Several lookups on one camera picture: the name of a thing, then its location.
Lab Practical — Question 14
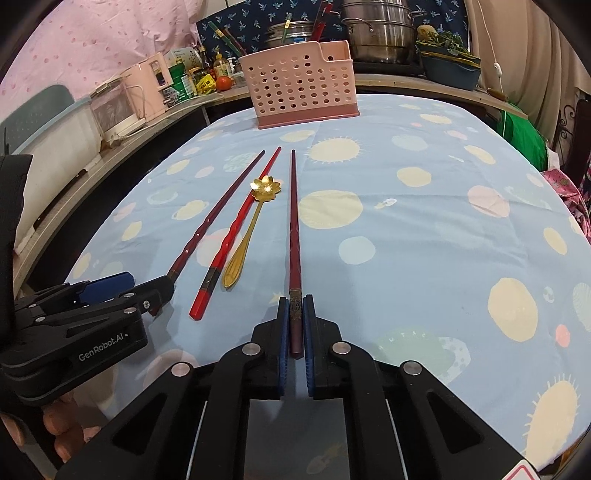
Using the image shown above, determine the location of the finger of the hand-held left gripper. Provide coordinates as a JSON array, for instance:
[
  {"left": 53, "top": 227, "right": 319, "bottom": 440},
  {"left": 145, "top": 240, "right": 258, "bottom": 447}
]
[
  {"left": 28, "top": 275, "right": 175, "bottom": 328},
  {"left": 14, "top": 272, "right": 136, "bottom": 315}
]

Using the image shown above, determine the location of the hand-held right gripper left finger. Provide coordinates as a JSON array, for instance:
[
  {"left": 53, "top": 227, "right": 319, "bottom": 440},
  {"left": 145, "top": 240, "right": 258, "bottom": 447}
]
[{"left": 55, "top": 295, "right": 293, "bottom": 480}]

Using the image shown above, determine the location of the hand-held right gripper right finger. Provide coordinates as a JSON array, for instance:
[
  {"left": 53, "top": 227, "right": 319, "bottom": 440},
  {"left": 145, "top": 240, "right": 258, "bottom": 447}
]
[{"left": 302, "top": 295, "right": 527, "bottom": 480}]

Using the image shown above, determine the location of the red chopstick black band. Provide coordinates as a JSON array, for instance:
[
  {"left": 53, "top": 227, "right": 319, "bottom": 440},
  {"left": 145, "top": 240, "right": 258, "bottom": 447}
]
[
  {"left": 189, "top": 146, "right": 282, "bottom": 320},
  {"left": 313, "top": 1, "right": 333, "bottom": 41}
]

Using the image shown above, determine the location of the dark maroon wavy chopstick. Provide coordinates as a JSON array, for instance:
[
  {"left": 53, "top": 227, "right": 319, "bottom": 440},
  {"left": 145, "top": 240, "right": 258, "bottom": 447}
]
[{"left": 154, "top": 150, "right": 266, "bottom": 317}]

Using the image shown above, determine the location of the gold flower-shaped spoon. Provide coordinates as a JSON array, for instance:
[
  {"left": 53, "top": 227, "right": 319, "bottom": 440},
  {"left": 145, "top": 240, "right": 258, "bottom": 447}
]
[{"left": 223, "top": 176, "right": 283, "bottom": 291}]

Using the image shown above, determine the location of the pink perforated utensil holder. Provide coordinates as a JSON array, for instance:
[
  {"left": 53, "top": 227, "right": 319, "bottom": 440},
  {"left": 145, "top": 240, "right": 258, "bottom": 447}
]
[{"left": 239, "top": 41, "right": 359, "bottom": 129}]

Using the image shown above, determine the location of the person's left hand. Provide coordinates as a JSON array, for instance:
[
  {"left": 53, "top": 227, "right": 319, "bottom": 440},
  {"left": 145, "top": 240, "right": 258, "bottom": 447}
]
[{"left": 42, "top": 391, "right": 89, "bottom": 459}]

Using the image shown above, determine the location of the white storage box teal lid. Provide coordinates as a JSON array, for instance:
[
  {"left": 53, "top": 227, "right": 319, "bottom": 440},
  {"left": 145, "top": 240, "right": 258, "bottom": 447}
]
[{"left": 0, "top": 84, "right": 103, "bottom": 256}]

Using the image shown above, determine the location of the pink kitchen appliance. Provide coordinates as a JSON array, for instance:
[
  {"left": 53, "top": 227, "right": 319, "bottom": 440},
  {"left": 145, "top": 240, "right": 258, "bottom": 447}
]
[{"left": 122, "top": 52, "right": 170, "bottom": 123}]

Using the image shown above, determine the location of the green can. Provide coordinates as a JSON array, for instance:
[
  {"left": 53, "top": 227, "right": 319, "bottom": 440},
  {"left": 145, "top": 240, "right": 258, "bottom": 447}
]
[{"left": 168, "top": 65, "right": 195, "bottom": 100}]

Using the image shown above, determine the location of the pink dotted cloth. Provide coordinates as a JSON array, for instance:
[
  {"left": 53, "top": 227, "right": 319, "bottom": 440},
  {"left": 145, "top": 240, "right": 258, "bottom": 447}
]
[{"left": 0, "top": 0, "right": 204, "bottom": 121}]

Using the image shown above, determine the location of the navy printed cloth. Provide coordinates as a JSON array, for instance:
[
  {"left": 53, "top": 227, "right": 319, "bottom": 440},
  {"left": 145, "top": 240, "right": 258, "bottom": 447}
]
[{"left": 196, "top": 0, "right": 468, "bottom": 62}]

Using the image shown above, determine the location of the stainless steel rice cooker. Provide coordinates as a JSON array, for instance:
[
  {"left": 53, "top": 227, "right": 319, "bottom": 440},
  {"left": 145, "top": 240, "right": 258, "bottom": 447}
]
[{"left": 265, "top": 21, "right": 320, "bottom": 51}]

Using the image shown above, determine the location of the pink floral cloth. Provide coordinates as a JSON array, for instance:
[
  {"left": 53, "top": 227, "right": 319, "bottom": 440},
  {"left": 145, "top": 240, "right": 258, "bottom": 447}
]
[{"left": 542, "top": 167, "right": 591, "bottom": 243}]

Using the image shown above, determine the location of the green bag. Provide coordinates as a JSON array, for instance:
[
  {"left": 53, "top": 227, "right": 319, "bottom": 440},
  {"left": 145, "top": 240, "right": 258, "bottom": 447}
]
[{"left": 500, "top": 107, "right": 549, "bottom": 172}]

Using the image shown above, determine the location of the blue planter with greens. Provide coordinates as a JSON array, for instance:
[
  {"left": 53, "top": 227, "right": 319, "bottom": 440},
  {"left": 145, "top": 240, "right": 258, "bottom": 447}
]
[{"left": 417, "top": 28, "right": 482, "bottom": 91}]

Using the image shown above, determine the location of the stainless steel steamer pot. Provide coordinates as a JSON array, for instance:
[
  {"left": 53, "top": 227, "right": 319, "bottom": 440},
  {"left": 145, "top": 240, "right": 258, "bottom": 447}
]
[{"left": 341, "top": 0, "right": 428, "bottom": 65}]

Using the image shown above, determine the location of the dark metal chair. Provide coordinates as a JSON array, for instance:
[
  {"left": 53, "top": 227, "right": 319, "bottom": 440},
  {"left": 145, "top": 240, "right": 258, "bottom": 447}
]
[{"left": 555, "top": 96, "right": 591, "bottom": 177}]

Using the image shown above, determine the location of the beige curtain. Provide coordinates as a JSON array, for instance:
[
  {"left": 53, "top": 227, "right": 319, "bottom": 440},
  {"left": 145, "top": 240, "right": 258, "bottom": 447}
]
[{"left": 465, "top": 0, "right": 591, "bottom": 139}]

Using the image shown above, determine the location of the white cable with switch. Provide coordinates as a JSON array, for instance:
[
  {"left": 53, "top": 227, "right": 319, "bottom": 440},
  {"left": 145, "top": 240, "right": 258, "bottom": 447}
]
[{"left": 475, "top": 0, "right": 505, "bottom": 89}]

